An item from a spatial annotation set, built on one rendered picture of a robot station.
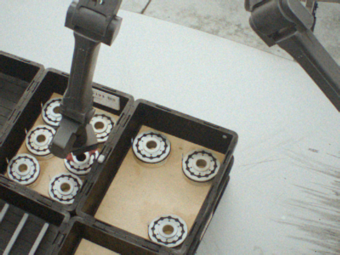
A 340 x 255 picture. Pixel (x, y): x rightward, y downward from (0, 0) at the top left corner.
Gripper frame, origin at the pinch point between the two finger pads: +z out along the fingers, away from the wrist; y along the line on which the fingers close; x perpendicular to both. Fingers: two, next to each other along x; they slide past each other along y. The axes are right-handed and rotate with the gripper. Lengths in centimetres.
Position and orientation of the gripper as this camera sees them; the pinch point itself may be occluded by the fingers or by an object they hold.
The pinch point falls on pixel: (81, 156)
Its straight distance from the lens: 181.0
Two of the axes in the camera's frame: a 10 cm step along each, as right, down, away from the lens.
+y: 9.4, -2.9, 2.0
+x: -3.5, -7.9, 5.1
